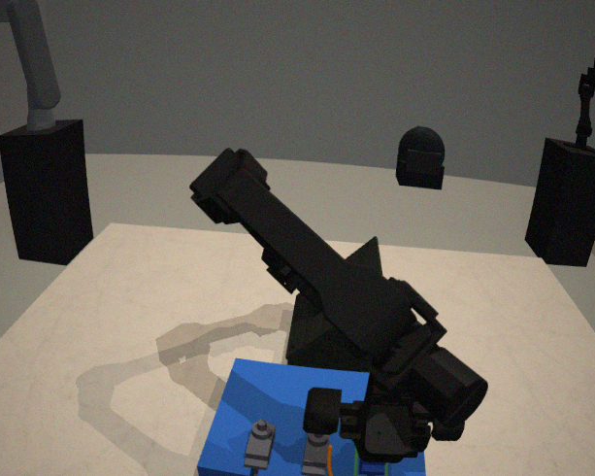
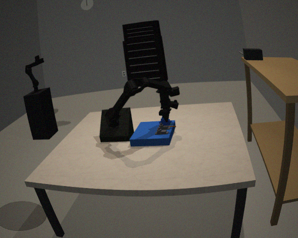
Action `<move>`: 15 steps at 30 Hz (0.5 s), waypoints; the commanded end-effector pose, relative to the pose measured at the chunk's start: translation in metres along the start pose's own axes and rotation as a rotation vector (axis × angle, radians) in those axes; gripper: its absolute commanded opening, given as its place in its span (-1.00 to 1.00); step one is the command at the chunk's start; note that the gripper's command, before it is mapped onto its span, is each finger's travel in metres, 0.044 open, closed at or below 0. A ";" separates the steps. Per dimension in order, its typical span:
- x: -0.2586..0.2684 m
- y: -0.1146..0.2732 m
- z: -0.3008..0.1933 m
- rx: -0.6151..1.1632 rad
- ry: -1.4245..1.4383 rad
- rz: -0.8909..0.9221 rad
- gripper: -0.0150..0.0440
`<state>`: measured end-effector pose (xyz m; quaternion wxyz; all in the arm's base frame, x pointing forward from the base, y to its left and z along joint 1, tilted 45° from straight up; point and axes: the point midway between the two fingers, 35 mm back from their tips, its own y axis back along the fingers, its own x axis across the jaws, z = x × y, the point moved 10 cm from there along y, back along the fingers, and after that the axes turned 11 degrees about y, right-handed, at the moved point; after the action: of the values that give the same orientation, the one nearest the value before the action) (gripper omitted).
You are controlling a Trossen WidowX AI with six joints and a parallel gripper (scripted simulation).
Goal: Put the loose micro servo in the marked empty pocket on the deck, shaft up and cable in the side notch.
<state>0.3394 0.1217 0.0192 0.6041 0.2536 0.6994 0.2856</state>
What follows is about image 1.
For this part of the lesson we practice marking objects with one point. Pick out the blue flat plate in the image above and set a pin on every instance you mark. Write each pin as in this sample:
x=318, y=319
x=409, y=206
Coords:
x=257, y=428

